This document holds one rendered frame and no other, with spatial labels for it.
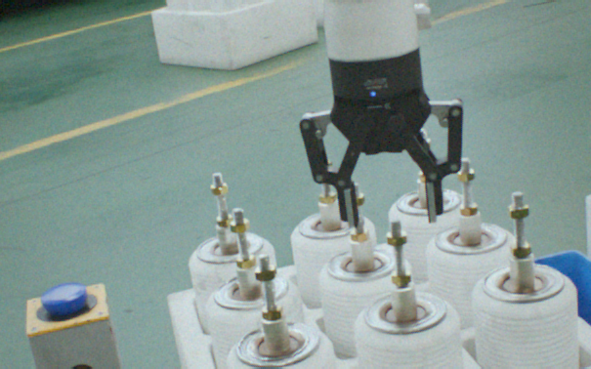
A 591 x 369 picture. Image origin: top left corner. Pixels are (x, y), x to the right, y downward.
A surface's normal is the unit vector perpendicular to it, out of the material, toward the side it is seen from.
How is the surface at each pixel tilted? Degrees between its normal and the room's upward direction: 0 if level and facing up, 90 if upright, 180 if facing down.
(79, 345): 90
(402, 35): 90
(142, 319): 0
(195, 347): 0
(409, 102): 90
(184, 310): 0
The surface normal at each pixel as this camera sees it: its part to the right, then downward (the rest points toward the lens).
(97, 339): 0.24, 0.30
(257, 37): 0.68, 0.16
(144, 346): -0.15, -0.93
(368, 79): -0.21, 0.37
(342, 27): -0.61, 0.32
